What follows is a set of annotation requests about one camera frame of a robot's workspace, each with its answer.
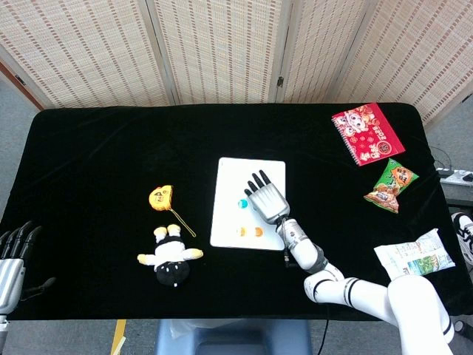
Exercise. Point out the green snack bag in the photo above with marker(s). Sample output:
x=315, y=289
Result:
x=391, y=185

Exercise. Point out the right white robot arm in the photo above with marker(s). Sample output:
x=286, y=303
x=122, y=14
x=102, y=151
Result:
x=306, y=255

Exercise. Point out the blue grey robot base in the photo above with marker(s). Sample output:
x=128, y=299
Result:
x=229, y=340

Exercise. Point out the white magnetic board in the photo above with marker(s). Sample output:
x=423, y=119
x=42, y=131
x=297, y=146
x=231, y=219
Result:
x=229, y=177

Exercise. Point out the yellow floor strip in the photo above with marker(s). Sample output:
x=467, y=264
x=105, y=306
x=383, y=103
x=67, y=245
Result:
x=118, y=336

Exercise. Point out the metal screen hinge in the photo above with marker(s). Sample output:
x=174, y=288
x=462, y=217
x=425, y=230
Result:
x=279, y=81
x=20, y=79

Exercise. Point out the woven folding screen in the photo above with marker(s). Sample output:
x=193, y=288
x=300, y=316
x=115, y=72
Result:
x=221, y=48

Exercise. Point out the grey low platform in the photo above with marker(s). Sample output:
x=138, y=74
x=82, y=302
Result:
x=458, y=192

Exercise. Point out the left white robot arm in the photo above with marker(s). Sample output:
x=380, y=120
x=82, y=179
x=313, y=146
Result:
x=3, y=329

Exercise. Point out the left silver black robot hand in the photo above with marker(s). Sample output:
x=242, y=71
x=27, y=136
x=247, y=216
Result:
x=9, y=283

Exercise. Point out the teal small disc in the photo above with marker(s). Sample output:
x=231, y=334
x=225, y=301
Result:
x=242, y=203

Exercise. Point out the white snack bag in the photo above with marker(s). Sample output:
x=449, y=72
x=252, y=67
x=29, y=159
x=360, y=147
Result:
x=410, y=255

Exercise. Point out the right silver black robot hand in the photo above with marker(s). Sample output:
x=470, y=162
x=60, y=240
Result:
x=269, y=203

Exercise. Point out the white black sneaker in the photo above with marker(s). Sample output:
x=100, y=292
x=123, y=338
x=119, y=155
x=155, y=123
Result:
x=463, y=233

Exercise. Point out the plush doll with black head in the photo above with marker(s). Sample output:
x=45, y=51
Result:
x=170, y=255

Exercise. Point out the red spiral notebook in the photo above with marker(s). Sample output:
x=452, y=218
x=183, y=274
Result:
x=366, y=135

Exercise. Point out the white power strip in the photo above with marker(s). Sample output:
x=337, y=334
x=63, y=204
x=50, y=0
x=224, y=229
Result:
x=456, y=177

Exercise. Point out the black velvet tablecloth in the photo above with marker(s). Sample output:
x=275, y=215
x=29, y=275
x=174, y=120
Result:
x=92, y=166

